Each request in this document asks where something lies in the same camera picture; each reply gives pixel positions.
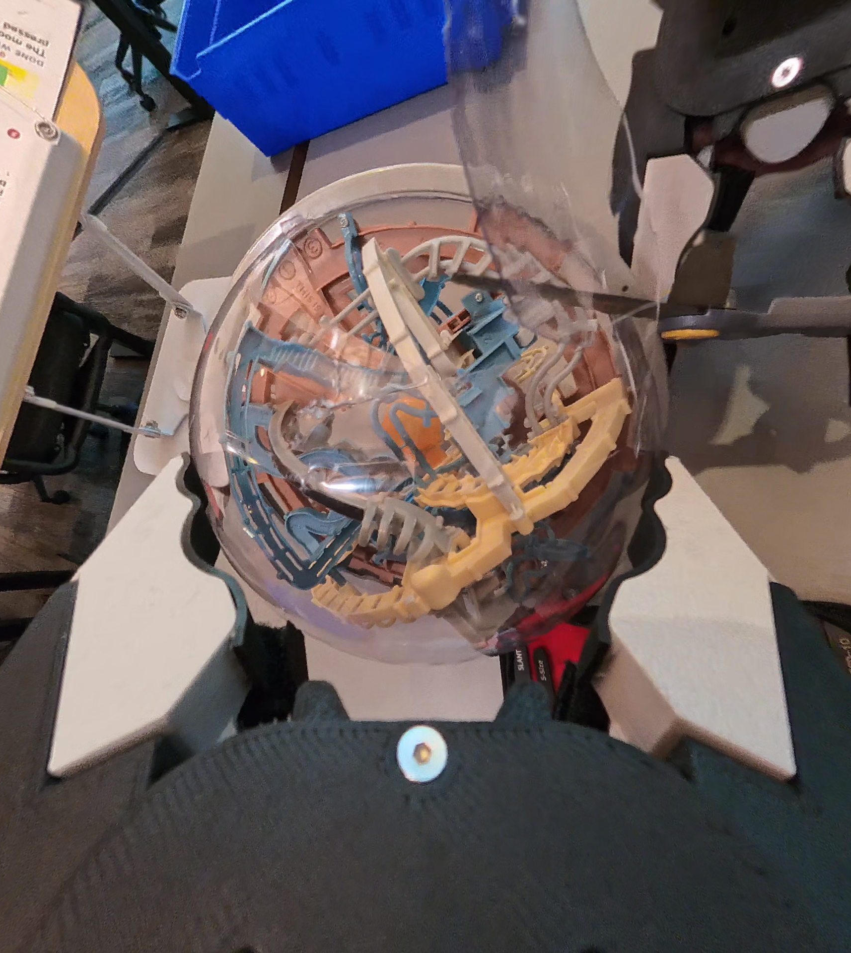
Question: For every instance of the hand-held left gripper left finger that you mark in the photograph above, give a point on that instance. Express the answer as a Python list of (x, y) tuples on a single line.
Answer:
[(142, 640)]

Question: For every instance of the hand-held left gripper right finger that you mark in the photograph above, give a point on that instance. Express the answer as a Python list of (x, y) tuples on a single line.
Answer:
[(701, 640)]

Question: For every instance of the grey and yellow scissors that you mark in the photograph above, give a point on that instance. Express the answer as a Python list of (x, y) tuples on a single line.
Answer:
[(805, 316)]

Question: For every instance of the clear maze ball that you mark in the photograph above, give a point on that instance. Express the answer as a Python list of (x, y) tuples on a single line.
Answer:
[(321, 372)]

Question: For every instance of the blue plastic bin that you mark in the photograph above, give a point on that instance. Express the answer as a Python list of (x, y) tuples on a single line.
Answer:
[(306, 74)]

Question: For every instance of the white instruction board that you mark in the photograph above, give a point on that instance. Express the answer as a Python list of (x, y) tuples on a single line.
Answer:
[(1, 260)]

